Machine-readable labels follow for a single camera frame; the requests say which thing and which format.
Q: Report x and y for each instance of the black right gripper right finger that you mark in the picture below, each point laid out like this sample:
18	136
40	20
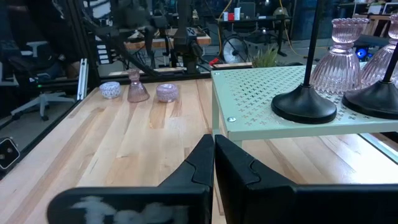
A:
255	202

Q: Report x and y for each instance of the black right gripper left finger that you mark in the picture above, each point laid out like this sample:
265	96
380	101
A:
186	199

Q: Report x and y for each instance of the tall black candlestick holder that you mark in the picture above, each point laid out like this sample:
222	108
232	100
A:
303	105
370	101

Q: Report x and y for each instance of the pink ribbed glass candlestick holder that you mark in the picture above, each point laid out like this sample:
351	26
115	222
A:
137	93
373	68
339	71

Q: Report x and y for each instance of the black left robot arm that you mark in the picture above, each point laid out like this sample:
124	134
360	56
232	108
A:
189	43

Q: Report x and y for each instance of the blue white patterned candle tin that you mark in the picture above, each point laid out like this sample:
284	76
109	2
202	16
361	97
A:
109	90

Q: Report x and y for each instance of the pale green perforated metal shelf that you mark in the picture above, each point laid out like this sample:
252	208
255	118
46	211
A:
248	93

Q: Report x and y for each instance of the small red object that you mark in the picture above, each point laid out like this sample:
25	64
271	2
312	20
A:
214	61

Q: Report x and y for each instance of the potted green succulent plant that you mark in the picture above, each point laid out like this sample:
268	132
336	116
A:
264	59

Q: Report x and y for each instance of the round floor fan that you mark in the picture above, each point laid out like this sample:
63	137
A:
234	49

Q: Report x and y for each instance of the silver aluminium extrusion bar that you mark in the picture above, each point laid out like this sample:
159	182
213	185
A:
82	79

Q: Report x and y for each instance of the wooden top workbench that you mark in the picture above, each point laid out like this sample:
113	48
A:
203	40

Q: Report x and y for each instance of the office chair with white base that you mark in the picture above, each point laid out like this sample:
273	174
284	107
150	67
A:
42	99

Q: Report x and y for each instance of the small red box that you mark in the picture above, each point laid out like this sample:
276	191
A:
231	16

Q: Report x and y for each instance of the person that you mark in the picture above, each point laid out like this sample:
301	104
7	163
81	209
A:
46	28

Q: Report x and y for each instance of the small black camera box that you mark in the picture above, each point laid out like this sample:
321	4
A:
7	154

